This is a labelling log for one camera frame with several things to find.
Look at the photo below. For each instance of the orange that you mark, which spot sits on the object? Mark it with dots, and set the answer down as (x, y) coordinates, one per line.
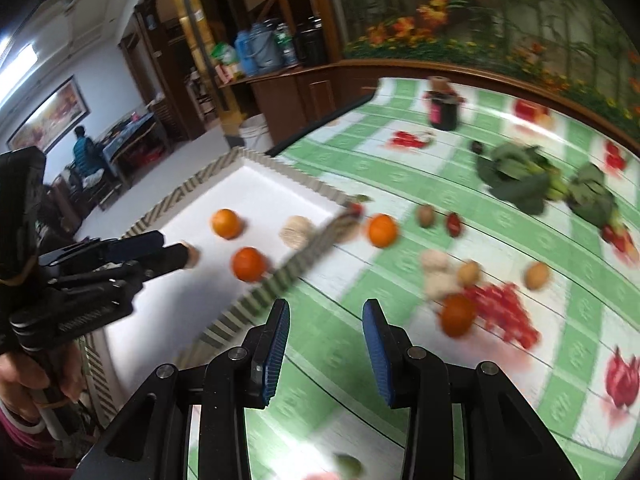
(457, 315)
(382, 230)
(227, 223)
(248, 264)

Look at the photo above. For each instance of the grey-blue thermos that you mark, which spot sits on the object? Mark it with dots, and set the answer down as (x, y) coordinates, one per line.
(265, 47)

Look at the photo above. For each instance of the white plastic bucket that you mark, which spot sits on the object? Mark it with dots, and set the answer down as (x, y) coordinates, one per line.
(255, 132)

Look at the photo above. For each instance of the low wooden cabinet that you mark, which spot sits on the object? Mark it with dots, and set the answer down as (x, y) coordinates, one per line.
(290, 95)

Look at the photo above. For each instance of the dark jar with red label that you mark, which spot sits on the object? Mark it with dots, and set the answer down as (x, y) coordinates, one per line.
(442, 107)

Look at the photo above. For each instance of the white tray with striped rim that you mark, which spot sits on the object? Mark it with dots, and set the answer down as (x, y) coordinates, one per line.
(165, 310)

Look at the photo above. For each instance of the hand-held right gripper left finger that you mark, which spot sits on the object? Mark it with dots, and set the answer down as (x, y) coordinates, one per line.
(277, 350)

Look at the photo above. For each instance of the table with blue cloth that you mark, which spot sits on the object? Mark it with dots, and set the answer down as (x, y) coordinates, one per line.
(132, 132)

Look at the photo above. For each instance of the green and white bag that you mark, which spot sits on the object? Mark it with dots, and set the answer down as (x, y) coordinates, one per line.
(222, 55)

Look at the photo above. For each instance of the tall wooden wardrobe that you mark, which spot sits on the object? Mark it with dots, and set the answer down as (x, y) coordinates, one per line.
(160, 60)

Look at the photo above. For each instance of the red date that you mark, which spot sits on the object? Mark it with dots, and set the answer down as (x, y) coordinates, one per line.
(454, 224)

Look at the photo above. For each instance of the clear bottle with green label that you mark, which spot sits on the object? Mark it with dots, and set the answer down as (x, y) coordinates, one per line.
(286, 42)

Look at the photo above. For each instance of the person's left hand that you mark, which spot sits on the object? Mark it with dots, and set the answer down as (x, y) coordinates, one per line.
(22, 385)

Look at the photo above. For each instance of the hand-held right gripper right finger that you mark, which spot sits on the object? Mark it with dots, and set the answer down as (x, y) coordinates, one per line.
(377, 355)

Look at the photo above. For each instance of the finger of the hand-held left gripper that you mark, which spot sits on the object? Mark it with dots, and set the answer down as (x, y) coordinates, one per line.
(145, 242)
(167, 260)

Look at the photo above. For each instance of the blue thermos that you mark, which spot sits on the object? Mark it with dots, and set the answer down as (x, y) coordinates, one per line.
(243, 55)

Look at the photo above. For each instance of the small green lime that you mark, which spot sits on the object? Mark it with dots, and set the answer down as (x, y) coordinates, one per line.
(350, 465)

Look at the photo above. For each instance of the dark date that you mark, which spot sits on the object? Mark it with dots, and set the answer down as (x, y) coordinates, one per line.
(477, 146)

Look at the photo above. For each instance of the black pot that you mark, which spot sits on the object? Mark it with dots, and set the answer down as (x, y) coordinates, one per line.
(312, 42)

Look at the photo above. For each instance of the framed wall painting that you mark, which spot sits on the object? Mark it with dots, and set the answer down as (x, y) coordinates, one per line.
(47, 115)

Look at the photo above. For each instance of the ceiling light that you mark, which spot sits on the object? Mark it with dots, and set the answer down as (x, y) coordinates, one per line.
(15, 60)

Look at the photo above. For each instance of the green checkered tablecloth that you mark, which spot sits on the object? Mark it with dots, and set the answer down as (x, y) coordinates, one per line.
(350, 170)

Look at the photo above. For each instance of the green leafy vegetable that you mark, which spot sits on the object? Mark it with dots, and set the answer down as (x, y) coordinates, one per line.
(515, 175)
(592, 200)

